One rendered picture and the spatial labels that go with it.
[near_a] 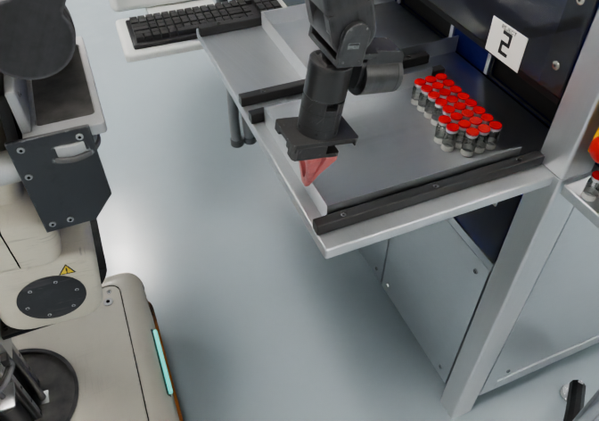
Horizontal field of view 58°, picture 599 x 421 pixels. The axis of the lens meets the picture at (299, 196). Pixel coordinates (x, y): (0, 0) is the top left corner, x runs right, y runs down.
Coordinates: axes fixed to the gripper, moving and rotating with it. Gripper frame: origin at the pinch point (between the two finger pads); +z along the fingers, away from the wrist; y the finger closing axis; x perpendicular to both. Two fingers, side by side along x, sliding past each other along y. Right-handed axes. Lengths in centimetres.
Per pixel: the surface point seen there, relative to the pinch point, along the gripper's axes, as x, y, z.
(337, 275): 43, 46, 85
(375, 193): -6.4, 8.3, -0.9
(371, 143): 7.2, 15.5, 0.6
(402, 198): -7.9, 12.1, -0.6
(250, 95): 26.0, 0.4, 1.4
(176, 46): 67, -3, 12
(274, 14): 53, 15, -2
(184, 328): 43, -5, 94
